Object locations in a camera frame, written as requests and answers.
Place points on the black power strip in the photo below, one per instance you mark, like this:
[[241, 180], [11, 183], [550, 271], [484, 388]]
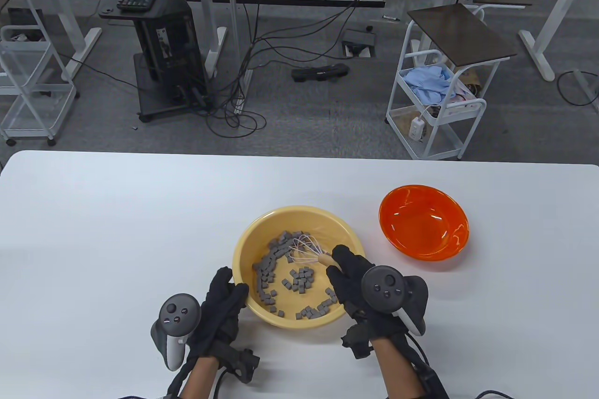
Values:
[[320, 73]]

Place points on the black computer cart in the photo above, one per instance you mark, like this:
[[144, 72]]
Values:
[[173, 39]]

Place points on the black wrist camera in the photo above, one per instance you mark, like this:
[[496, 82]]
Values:
[[358, 340], [243, 361]]

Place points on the person's right hand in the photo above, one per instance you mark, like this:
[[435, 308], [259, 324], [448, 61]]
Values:
[[348, 277]]

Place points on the person's left forearm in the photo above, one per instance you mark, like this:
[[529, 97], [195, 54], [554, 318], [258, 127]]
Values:
[[199, 378]]

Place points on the white power adapter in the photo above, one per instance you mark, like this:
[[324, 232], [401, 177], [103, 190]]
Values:
[[416, 130]]

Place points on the grey left hand controller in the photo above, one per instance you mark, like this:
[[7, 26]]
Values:
[[175, 319]]

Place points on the grey hand controller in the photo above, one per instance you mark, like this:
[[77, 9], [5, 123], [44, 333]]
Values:
[[386, 286], [175, 319]]

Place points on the yellow plastic basin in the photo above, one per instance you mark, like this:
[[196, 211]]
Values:
[[337, 230]]

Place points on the pile of grey toy blocks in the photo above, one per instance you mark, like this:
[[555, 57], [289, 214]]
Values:
[[302, 277]]

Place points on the orange plastic bowl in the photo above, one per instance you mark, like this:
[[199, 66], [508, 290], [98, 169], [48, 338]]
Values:
[[421, 221]]

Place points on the blue cloth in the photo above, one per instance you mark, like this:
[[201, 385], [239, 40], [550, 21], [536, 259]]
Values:
[[426, 83]]

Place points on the person's right forearm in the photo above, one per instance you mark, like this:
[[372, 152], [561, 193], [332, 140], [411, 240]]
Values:
[[398, 368]]

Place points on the black forearm sensor box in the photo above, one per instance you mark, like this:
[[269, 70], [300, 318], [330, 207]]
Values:
[[435, 382]]

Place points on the person's left hand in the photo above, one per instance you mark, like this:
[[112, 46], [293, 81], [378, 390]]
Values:
[[220, 310]]

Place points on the white cart with brown top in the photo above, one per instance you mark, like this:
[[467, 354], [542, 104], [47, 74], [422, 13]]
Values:
[[461, 34]]

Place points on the grey right hand controller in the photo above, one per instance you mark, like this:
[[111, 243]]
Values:
[[386, 286]]

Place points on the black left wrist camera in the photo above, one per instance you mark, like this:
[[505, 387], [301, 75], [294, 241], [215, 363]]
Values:
[[243, 361]]

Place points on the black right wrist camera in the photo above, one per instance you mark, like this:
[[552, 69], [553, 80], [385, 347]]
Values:
[[358, 340]]

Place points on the floor socket box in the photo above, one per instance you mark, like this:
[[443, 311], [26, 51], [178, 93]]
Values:
[[358, 39]]

